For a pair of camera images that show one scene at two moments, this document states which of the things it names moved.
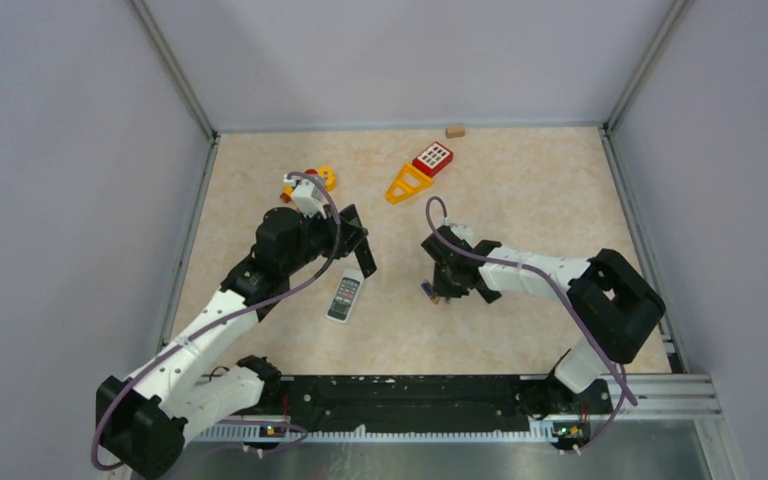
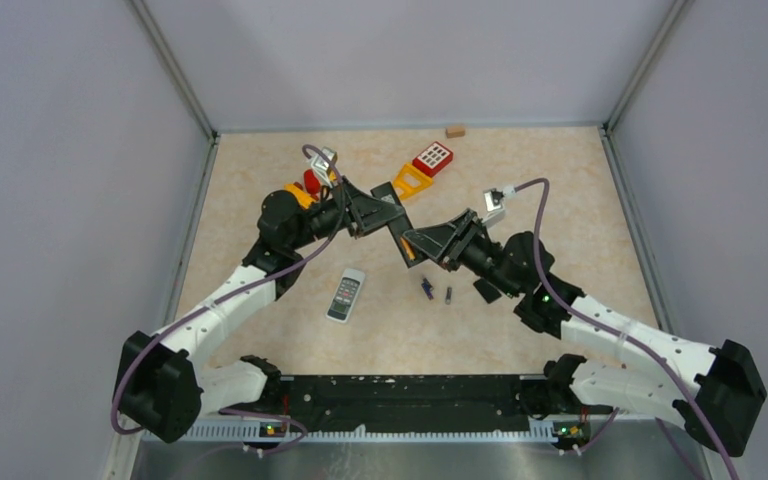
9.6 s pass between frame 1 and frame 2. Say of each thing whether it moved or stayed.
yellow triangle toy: stayed
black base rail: stayed
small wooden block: stayed
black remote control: moved
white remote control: stayed
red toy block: stayed
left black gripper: moved
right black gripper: moved
